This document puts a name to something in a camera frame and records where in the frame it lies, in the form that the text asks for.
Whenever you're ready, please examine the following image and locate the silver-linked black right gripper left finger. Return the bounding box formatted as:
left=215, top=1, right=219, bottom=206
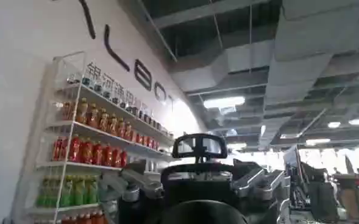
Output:
left=101, top=160, right=165, bottom=202

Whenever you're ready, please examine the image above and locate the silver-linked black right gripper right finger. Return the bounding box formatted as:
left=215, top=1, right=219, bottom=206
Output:
left=231, top=159, right=291, bottom=204

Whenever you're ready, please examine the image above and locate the white shelf with drink bottles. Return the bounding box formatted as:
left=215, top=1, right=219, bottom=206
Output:
left=11, top=51, right=180, bottom=224

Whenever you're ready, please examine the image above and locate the large grey ventilation duct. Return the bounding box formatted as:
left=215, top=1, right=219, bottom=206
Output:
left=258, top=0, right=359, bottom=150

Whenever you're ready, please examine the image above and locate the long rectangular ceiling light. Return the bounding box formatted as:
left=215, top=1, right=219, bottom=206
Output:
left=202, top=96, right=246, bottom=110

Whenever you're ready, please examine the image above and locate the computer monitor on desk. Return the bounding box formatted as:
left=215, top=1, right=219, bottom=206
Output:
left=283, top=145, right=305, bottom=185

